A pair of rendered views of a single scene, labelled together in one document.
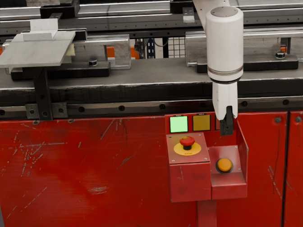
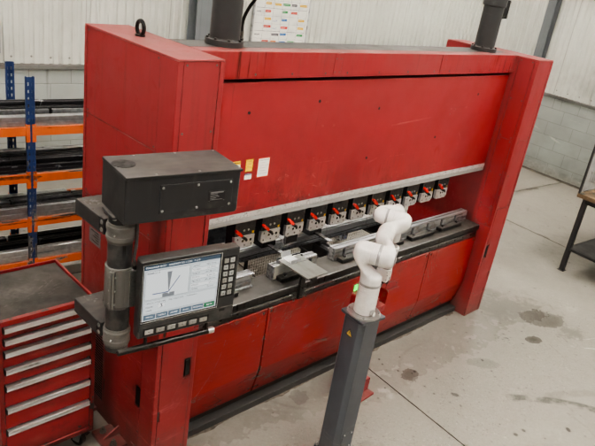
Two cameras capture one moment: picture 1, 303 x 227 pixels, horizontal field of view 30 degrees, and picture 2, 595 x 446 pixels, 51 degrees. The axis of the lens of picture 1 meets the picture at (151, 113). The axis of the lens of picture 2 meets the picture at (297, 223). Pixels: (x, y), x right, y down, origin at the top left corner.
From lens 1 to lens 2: 339 cm
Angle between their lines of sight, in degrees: 45
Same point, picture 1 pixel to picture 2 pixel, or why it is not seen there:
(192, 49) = (336, 253)
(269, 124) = not seen: hidden behind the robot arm
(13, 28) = (242, 255)
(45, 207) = (285, 342)
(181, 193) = not seen: hidden behind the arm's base
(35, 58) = (316, 272)
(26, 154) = (285, 317)
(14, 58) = (307, 273)
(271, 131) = not seen: hidden behind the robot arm
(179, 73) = (336, 265)
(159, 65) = (322, 262)
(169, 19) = (303, 237)
